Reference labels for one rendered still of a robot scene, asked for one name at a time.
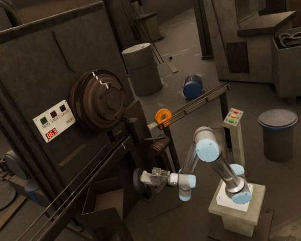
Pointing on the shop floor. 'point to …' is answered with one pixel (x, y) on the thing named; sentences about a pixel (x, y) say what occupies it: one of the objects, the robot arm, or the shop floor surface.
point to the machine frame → (9, 89)
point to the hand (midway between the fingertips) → (139, 178)
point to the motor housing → (161, 154)
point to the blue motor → (193, 87)
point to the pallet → (4, 169)
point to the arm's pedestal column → (241, 228)
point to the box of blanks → (292, 63)
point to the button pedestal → (237, 139)
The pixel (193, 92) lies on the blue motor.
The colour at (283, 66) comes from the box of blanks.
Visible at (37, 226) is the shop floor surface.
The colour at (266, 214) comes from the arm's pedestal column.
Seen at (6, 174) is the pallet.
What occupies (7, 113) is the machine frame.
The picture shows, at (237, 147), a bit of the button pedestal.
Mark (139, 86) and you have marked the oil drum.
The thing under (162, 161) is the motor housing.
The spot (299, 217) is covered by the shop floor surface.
